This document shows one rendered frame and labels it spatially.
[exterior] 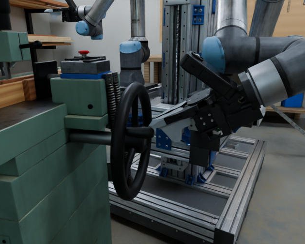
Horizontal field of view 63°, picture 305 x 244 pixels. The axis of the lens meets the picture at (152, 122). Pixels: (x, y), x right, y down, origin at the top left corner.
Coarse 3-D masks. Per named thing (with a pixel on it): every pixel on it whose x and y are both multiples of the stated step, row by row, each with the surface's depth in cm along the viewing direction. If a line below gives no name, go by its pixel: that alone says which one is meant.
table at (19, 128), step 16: (48, 96) 70; (0, 112) 54; (16, 112) 54; (32, 112) 54; (48, 112) 56; (64, 112) 62; (0, 128) 44; (16, 128) 46; (32, 128) 51; (48, 128) 56; (80, 128) 61; (96, 128) 60; (0, 144) 43; (16, 144) 47; (32, 144) 51; (0, 160) 43
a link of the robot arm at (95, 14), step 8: (96, 0) 129; (104, 0) 128; (112, 0) 130; (96, 8) 130; (104, 8) 130; (88, 16) 133; (96, 16) 132; (80, 24) 133; (88, 24) 134; (96, 24) 136; (80, 32) 134; (88, 32) 136
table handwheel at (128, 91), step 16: (128, 96) 52; (144, 96) 65; (128, 112) 51; (144, 112) 71; (112, 128) 49; (112, 144) 48; (128, 144) 60; (144, 144) 62; (112, 160) 49; (128, 160) 57; (144, 160) 72; (112, 176) 50; (144, 176) 69; (128, 192) 55
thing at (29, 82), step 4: (24, 80) 63; (28, 80) 63; (32, 80) 65; (24, 84) 64; (28, 84) 63; (32, 84) 65; (24, 88) 64; (28, 88) 64; (32, 88) 65; (24, 92) 64; (28, 92) 64; (32, 92) 65; (28, 96) 64; (32, 96) 65; (36, 96) 67; (28, 100) 65
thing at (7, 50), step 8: (0, 32) 58; (8, 32) 58; (16, 32) 60; (24, 32) 63; (0, 40) 58; (8, 40) 58; (16, 40) 60; (24, 40) 63; (0, 48) 59; (8, 48) 58; (16, 48) 60; (24, 48) 63; (0, 56) 59; (8, 56) 59; (16, 56) 60; (24, 56) 63; (8, 64) 63
